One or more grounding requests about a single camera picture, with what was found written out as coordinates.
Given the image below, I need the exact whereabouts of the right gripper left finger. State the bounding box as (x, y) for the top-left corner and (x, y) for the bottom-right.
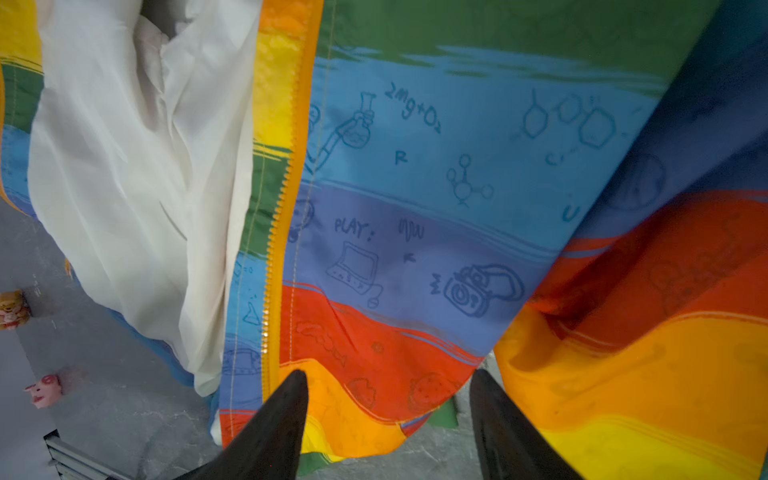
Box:
(181, 370), (309, 480)

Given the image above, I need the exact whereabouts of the rainbow striped jacket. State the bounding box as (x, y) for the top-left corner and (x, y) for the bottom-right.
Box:
(1, 1), (767, 479)

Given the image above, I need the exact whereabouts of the small pink pig toy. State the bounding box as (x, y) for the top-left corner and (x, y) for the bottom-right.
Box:
(24, 374), (63, 409)

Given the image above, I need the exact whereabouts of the small orange toy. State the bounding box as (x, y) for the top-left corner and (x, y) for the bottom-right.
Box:
(0, 290), (32, 330)

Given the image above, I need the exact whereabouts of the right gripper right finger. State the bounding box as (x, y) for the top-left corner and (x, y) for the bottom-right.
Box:
(469, 369), (581, 480)

